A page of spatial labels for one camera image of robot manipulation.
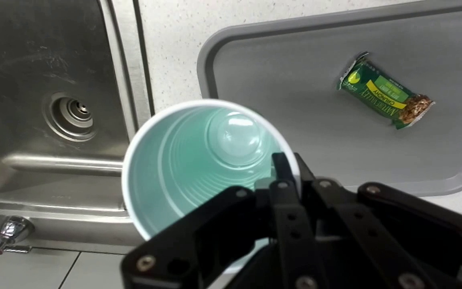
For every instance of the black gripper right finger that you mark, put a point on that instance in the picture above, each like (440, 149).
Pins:
(360, 229)

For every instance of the grey plastic tray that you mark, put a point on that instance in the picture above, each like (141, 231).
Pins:
(295, 80)

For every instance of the green plastic cup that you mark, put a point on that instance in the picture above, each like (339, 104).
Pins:
(199, 149)

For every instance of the green snack bar wrapper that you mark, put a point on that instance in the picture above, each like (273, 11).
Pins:
(385, 90)

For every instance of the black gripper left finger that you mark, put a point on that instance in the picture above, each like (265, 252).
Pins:
(199, 229)

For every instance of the stainless steel sink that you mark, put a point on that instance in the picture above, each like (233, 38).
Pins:
(27, 53)

